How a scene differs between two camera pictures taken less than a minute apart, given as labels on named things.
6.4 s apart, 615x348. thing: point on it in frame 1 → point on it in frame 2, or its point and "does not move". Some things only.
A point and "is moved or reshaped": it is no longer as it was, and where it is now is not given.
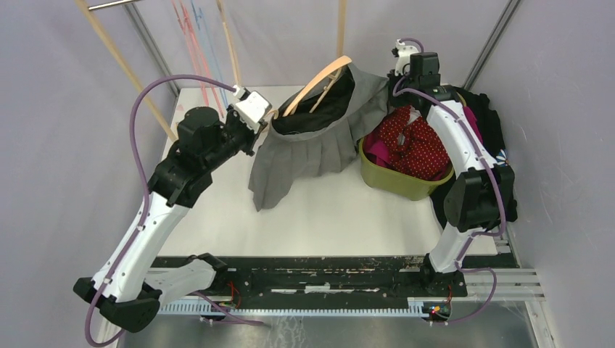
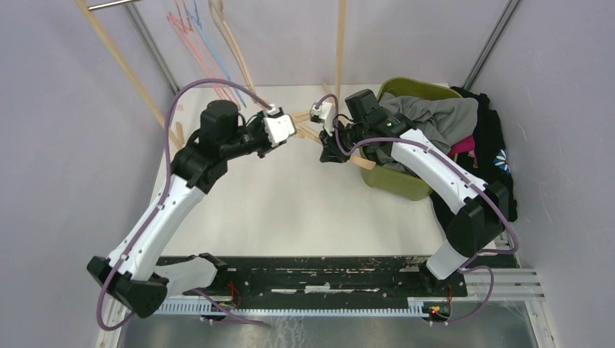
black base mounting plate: (312, 278) does not move
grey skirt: (315, 130) → (439, 121)
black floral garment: (492, 139) does not move
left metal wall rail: (152, 45) does not move
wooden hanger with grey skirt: (309, 97) → (302, 118)
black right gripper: (395, 80) → (331, 151)
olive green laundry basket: (384, 180) does not move
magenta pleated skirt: (377, 154) is moved or reshaped
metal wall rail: (490, 44) does not move
